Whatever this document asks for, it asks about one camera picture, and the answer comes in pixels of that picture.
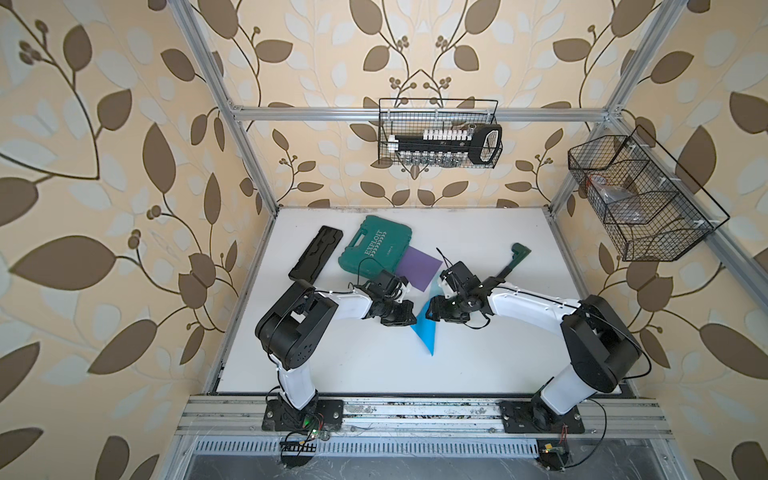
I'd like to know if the black wire basket right wall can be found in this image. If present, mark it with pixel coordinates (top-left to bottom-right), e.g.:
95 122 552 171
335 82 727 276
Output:
567 134 730 262

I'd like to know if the black wire basket wall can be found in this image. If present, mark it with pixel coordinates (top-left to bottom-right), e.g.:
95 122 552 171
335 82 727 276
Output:
377 97 503 169
567 134 730 262

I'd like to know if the black wire basket rear wall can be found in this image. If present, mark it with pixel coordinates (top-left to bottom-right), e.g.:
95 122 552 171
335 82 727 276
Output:
377 97 503 169

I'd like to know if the green plastic tool case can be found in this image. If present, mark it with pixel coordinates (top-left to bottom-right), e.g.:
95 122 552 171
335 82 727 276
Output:
338 215 412 279

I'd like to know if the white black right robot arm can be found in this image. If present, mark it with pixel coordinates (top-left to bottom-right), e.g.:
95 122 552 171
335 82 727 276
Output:
425 260 648 424

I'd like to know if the plastic bag in basket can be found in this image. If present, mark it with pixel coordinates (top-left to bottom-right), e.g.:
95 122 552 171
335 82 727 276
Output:
589 183 648 225

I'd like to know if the blue square paper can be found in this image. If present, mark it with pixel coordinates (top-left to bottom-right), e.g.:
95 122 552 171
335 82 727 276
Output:
411 299 440 356

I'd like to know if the small circuit board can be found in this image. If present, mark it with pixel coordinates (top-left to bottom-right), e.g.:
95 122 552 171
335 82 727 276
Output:
279 429 323 469
536 439 570 472

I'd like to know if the black socket set holder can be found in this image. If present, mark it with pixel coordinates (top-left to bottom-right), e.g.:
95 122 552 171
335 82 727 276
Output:
384 124 503 168

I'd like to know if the aluminium frame post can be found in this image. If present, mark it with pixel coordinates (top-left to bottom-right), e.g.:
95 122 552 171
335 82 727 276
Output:
169 0 279 218
548 0 688 215

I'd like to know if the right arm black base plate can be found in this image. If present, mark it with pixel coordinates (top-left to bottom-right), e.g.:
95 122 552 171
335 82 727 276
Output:
498 400 586 434

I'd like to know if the black foam tool tray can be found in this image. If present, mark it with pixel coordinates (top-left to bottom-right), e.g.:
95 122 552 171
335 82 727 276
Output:
288 225 343 284

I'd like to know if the aluminium frame right side rail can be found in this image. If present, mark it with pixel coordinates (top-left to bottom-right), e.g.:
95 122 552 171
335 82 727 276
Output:
606 115 767 311

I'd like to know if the small circuit board left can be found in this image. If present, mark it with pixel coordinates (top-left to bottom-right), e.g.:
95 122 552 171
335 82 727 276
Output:
279 429 323 469

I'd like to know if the small circuit board right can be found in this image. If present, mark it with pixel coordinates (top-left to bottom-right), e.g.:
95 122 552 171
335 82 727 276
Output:
536 439 570 472

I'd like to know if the purple square paper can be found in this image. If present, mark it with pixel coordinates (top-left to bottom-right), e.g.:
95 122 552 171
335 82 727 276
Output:
395 246 443 292

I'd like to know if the aluminium frame post left rear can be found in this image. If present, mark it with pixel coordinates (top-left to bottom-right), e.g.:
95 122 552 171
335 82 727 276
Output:
169 0 279 218

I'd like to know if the aluminium frame post right rear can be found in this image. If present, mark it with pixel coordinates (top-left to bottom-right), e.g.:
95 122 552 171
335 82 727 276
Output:
548 0 688 215

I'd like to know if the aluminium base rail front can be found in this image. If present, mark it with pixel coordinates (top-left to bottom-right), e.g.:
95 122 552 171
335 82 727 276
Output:
177 396 673 440

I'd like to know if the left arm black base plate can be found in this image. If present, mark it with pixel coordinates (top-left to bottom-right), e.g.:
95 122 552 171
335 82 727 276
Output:
261 397 344 432

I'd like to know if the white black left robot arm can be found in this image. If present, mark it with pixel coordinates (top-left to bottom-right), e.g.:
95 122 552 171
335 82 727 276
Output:
255 270 417 412

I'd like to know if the aluminium frame rear crossbar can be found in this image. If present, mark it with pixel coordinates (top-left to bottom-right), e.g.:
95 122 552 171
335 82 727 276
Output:
233 106 610 124

